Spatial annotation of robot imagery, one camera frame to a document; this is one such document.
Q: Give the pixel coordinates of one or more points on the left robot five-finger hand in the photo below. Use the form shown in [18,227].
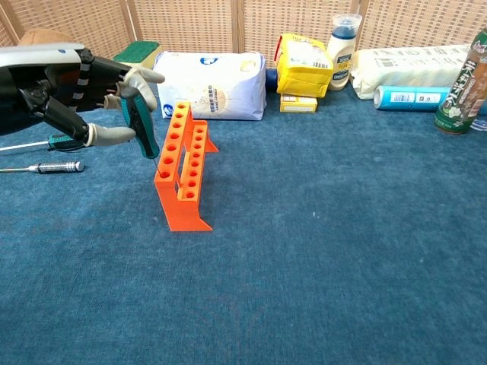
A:
[45,76]

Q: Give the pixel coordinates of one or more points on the small green black screwdriver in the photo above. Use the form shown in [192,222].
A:
[142,129]

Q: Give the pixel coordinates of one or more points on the large green black screwdriver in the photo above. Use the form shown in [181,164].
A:
[57,140]

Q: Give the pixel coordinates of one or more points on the orange test tube rack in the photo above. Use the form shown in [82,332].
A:
[182,216]

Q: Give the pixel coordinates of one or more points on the brown plush toy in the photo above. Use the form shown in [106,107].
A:
[42,37]

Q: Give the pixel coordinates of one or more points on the yellow green sponge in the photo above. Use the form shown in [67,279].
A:
[141,51]

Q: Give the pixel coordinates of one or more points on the woven folding screen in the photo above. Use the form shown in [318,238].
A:
[190,23]

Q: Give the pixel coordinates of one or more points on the white flour bag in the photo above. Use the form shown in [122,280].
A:
[220,87]

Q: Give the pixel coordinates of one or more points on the small yellow box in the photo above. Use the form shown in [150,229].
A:
[298,103]

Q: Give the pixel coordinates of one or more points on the yellow biscuit bag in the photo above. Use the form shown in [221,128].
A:
[300,68]

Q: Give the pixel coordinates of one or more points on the mayonnaise squeeze bottle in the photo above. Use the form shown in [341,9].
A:
[340,57]

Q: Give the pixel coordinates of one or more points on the blue carpet table cover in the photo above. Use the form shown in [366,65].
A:
[304,266]

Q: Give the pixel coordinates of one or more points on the long white paper pack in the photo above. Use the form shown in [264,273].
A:
[411,64]

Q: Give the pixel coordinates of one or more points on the light blue cylindrical can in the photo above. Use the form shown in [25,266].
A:
[411,98]

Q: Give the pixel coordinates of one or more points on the green tea bottle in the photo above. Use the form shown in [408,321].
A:
[460,95]

